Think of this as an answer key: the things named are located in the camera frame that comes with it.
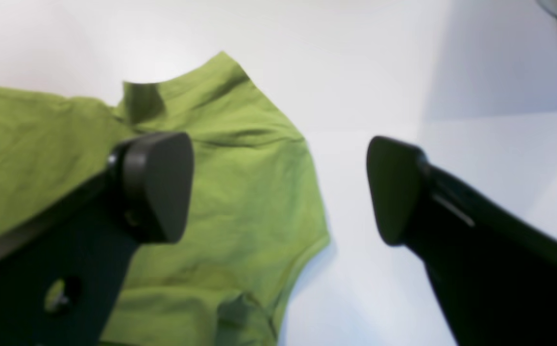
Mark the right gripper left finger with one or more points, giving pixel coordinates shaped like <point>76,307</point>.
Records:
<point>61,271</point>

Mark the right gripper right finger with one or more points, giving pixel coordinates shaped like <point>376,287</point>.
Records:
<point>494,276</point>

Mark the green T-shirt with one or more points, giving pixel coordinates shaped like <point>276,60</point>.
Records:
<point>255,220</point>

